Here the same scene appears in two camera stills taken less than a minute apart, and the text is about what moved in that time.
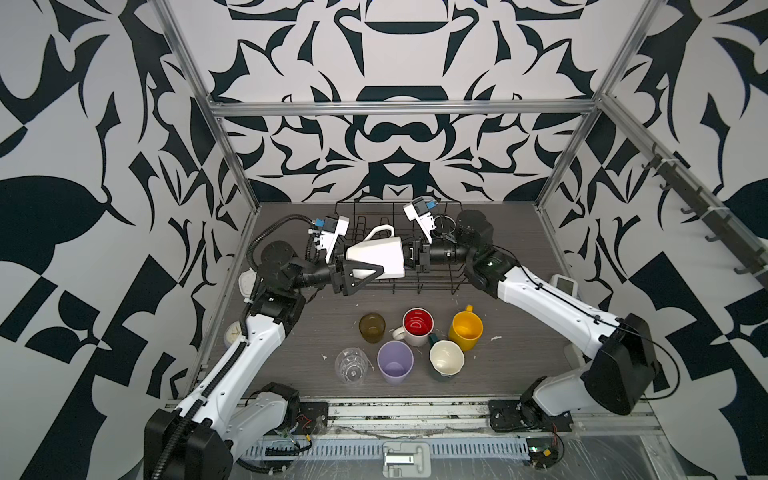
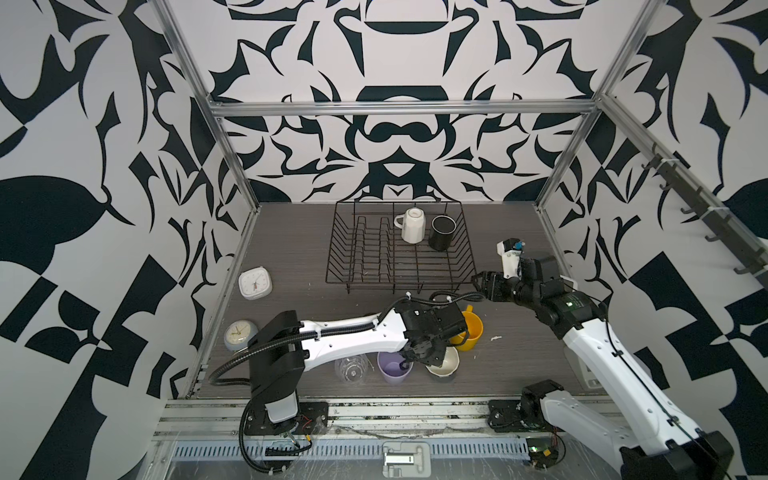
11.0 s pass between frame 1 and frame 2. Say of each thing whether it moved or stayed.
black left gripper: moved
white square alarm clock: stayed
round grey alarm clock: stayed
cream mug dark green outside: stayed
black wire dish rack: stayed
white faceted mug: moved
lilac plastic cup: stayed
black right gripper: moved
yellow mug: stayed
